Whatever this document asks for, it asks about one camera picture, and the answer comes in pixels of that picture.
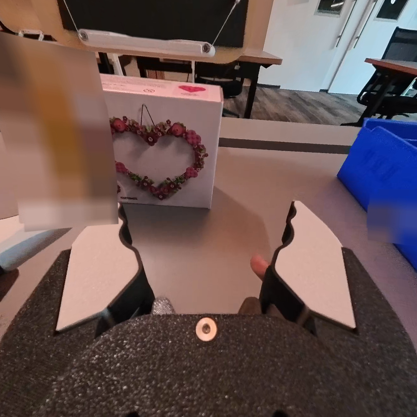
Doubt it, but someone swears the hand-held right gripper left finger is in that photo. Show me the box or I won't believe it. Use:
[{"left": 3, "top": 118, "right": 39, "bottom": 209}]
[{"left": 55, "top": 204, "right": 155, "bottom": 338}]

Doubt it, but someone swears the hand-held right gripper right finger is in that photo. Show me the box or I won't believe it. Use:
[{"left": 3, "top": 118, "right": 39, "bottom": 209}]
[{"left": 259, "top": 200, "right": 357, "bottom": 337}]

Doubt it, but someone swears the person's right hand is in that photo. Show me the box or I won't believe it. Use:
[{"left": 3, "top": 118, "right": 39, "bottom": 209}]
[{"left": 250, "top": 255, "right": 270, "bottom": 280}]

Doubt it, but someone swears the blue plastic bin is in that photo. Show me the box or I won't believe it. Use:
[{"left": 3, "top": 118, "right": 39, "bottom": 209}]
[{"left": 337, "top": 118, "right": 417, "bottom": 271}]

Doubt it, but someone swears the black office chair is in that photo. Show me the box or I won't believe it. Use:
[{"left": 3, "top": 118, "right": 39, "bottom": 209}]
[
  {"left": 195, "top": 62, "right": 243, "bottom": 98},
  {"left": 357, "top": 26, "right": 417, "bottom": 126}
]

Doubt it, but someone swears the brown top office desk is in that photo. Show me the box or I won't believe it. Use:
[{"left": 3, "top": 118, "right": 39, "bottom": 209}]
[
  {"left": 98, "top": 52, "right": 283, "bottom": 119},
  {"left": 364, "top": 58, "right": 417, "bottom": 118}
]

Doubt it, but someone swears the white door with window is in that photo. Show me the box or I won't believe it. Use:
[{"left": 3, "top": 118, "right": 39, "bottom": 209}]
[
  {"left": 327, "top": 0, "right": 417, "bottom": 95},
  {"left": 293, "top": 0, "right": 370, "bottom": 92}
]

